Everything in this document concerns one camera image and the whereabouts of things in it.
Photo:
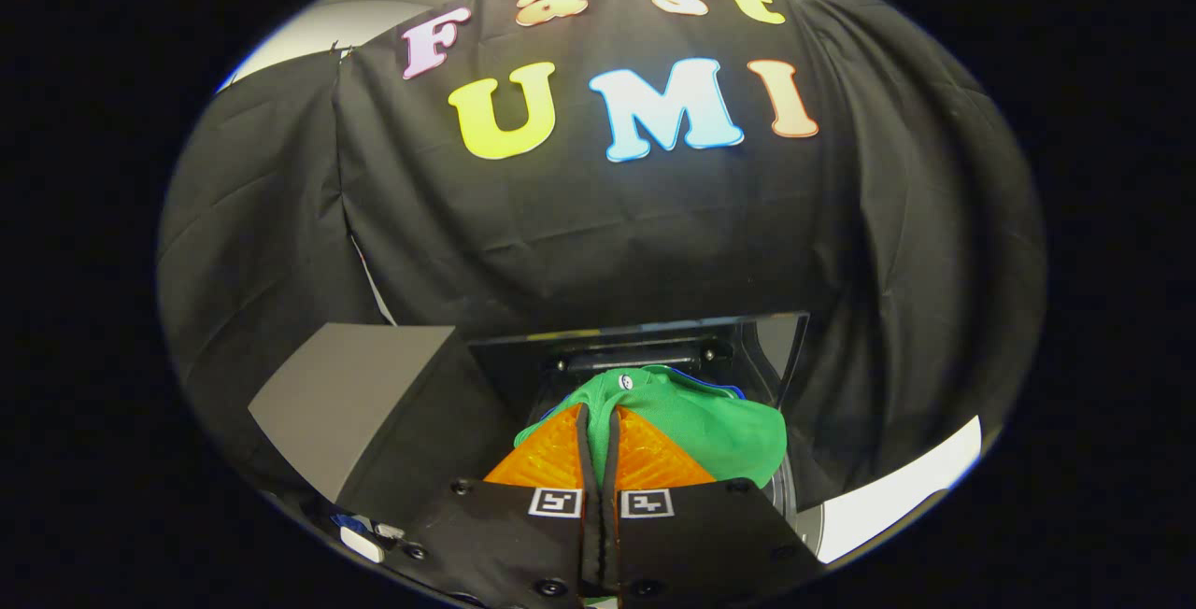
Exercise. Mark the white board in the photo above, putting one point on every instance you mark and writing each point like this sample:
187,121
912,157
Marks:
897,488

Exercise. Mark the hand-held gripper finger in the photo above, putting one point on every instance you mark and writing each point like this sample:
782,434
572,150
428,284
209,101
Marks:
609,497
587,497

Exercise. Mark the black backdrop cloth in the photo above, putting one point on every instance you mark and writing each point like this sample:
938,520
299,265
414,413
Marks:
607,226

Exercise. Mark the grey and black cabinet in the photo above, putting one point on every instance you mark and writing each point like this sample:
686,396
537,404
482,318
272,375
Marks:
364,394

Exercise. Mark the green polo shirt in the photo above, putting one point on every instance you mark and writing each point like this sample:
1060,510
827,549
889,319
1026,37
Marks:
710,427

